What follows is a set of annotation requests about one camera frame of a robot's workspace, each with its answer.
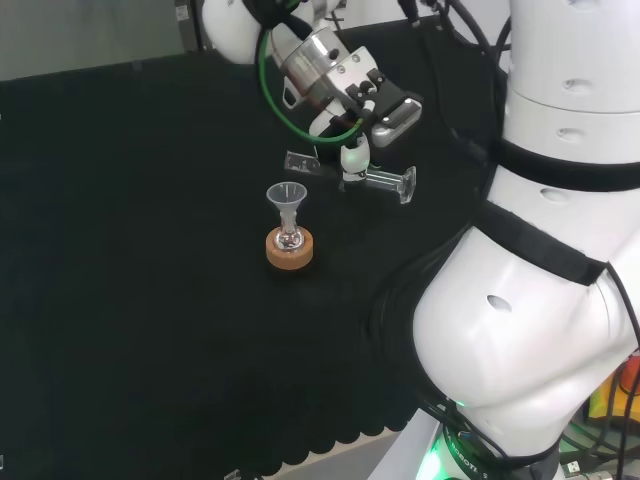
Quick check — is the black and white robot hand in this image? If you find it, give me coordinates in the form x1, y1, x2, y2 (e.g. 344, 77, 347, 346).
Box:
307, 67, 419, 194

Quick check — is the clear graduated cylinder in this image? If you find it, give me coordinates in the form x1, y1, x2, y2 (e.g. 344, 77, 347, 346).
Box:
283, 151, 418, 206

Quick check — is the small round-bottom glass flask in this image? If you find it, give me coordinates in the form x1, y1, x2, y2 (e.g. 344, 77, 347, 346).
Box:
277, 212, 304, 252

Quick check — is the clear plastic funnel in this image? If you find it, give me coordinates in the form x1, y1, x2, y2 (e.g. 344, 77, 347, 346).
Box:
265, 182, 310, 227

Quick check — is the black bench cloth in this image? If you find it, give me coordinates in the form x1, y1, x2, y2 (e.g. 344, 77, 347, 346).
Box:
0, 17, 511, 480

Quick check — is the yellow stop button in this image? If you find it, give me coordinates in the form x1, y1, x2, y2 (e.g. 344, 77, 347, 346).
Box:
588, 357, 640, 426

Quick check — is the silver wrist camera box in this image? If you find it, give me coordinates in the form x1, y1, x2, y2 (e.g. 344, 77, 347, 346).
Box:
372, 97, 424, 149

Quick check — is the cork ring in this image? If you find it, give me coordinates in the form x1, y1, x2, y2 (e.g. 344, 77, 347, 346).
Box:
265, 225, 317, 272

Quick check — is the black cable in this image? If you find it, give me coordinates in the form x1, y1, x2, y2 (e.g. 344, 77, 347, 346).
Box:
606, 260, 640, 480

